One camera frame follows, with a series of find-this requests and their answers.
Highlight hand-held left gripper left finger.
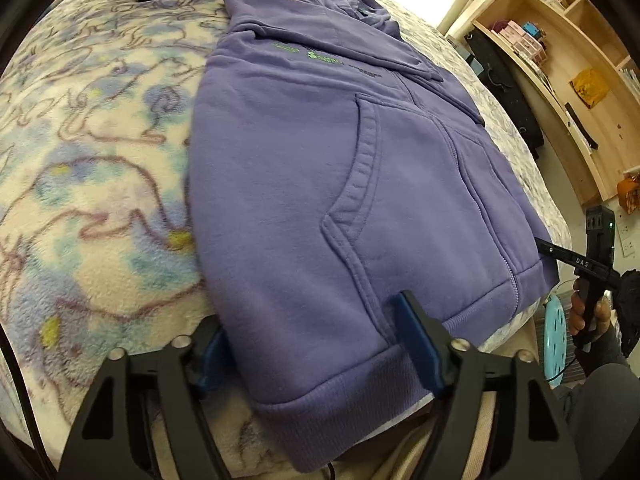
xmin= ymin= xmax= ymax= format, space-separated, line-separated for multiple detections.
xmin=57 ymin=320 xmax=231 ymax=480

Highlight orange bag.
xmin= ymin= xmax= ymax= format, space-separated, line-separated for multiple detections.
xmin=616 ymin=174 xmax=640 ymax=211

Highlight black strap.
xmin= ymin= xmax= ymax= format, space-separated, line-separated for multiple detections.
xmin=565 ymin=102 xmax=599 ymax=151

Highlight stack of pink boxes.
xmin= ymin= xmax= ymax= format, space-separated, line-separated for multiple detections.
xmin=495 ymin=20 xmax=548 ymax=63

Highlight white cardboard box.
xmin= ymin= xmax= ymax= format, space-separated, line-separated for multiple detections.
xmin=446 ymin=34 xmax=482 ymax=73

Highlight light blue stool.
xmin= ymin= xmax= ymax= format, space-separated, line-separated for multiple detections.
xmin=541 ymin=294 xmax=571 ymax=388

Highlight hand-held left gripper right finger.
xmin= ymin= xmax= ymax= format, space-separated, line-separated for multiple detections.
xmin=395 ymin=290 xmax=583 ymax=480

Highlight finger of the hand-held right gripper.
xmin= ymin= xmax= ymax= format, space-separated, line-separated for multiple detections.
xmin=535 ymin=239 xmax=623 ymax=288

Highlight printed fleece bed blanket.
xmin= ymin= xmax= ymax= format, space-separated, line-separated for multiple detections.
xmin=0 ymin=0 xmax=573 ymax=480

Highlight wooden bookshelf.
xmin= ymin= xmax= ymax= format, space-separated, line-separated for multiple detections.
xmin=437 ymin=0 xmax=640 ymax=206

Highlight white wall socket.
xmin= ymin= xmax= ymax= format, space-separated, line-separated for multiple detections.
xmin=617 ymin=222 xmax=637 ymax=256

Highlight beige mattress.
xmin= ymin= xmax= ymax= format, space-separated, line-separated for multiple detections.
xmin=135 ymin=305 xmax=546 ymax=480

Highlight purple zip hoodie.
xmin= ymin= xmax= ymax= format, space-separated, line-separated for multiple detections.
xmin=187 ymin=0 xmax=560 ymax=473

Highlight yellow cloth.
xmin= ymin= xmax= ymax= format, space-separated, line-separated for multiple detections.
xmin=570 ymin=67 xmax=611 ymax=108

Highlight person's right hand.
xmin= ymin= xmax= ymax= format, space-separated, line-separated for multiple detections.
xmin=571 ymin=279 xmax=615 ymax=338

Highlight long black bag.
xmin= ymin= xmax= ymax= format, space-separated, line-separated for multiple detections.
xmin=462 ymin=25 xmax=543 ymax=161

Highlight person's right forearm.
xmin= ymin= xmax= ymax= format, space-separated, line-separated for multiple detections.
xmin=565 ymin=327 xmax=640 ymax=480

